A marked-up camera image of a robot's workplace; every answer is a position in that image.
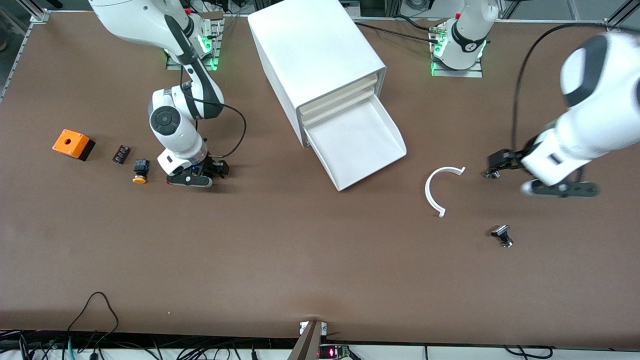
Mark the yellow push button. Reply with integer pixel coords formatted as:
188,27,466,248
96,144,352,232
132,158,151,185

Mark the white curved plastic arc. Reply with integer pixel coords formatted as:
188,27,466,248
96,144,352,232
424,166,467,219

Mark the orange box black base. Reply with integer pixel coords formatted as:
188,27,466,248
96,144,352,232
52,129,96,162

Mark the black box red display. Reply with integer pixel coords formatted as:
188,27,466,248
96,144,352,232
318,344,351,360

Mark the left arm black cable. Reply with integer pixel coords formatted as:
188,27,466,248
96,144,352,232
509,22,608,153

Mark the aluminium arm base plate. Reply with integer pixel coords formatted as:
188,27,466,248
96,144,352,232
166,12,224,71
431,22,484,78

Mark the black cable loop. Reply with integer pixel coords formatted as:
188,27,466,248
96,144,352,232
67,292,120,346

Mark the black base power cable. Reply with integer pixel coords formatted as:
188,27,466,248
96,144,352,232
356,15,441,41

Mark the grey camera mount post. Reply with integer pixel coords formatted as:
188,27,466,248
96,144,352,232
287,320,328,360

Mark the black cable bundle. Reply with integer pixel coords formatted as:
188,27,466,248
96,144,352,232
0,327,301,360

